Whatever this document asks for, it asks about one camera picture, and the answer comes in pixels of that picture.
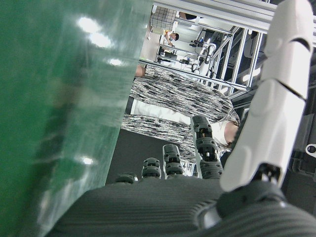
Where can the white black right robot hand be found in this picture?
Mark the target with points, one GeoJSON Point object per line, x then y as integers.
{"type": "Point", "coordinates": [153, 209]}

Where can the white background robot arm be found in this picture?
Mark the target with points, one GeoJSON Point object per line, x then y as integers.
{"type": "Point", "coordinates": [206, 53]}

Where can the person in patterned shirt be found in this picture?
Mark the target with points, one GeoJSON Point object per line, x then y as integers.
{"type": "Point", "coordinates": [177, 96]}

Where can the green belt conveyor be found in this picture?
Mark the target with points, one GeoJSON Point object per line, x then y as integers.
{"type": "Point", "coordinates": [56, 98]}

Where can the person wearing face mask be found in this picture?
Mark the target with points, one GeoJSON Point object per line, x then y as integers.
{"type": "Point", "coordinates": [172, 37]}

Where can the person in checked shirt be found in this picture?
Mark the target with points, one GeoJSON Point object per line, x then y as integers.
{"type": "Point", "coordinates": [158, 24]}

